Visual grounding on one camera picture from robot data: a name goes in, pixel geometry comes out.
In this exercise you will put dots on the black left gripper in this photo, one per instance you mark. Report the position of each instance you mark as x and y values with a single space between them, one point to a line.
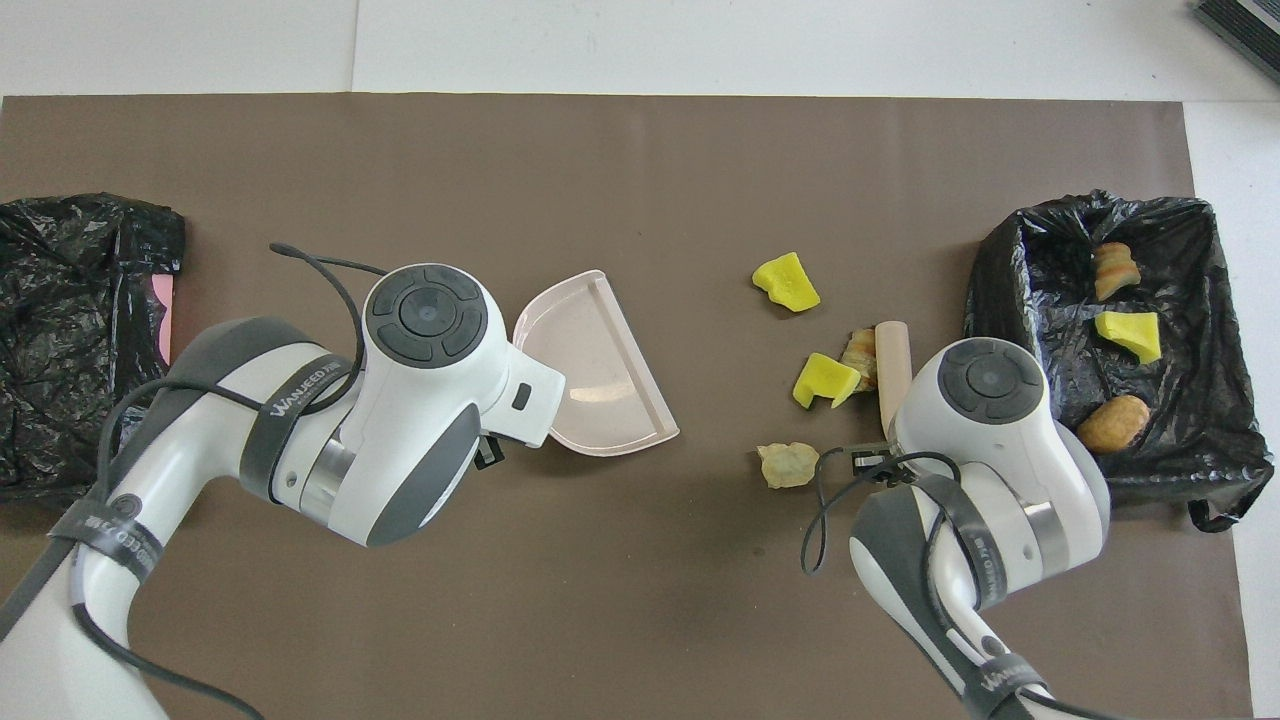
490 453

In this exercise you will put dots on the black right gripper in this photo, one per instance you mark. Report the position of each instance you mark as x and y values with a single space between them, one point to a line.
878 462

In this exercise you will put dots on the pale pastry toy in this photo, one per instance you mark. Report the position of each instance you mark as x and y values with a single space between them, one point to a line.
790 465

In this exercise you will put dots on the beige hand brush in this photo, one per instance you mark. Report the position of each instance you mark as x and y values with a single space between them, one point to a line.
893 370

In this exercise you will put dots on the yellow foam chunk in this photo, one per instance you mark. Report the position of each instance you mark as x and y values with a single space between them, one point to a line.
790 285
822 378
1130 335

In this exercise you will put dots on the orange striped croissant toy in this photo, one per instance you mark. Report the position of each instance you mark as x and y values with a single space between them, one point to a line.
860 355

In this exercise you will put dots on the beige plastic dustpan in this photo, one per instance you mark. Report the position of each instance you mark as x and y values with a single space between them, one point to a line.
600 370

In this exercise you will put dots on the brown bread roll toy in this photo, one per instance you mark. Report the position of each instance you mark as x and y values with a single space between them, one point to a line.
1115 423

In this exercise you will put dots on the pale and orange croissant toy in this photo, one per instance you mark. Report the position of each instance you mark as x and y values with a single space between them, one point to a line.
1115 270

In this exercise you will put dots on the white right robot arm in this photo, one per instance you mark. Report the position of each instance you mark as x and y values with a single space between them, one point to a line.
1000 440

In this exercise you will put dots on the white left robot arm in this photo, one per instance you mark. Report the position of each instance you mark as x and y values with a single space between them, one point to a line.
420 400

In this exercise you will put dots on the black plastic trash bag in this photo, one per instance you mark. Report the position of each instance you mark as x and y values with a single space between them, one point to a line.
70 300
1020 290

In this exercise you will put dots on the pink bin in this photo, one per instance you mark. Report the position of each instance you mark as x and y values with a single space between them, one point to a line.
166 320

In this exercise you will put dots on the brown table mat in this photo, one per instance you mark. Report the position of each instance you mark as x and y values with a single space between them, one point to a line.
640 620

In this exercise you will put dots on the dark ribbed device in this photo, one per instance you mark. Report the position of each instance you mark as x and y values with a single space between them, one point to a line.
1250 25

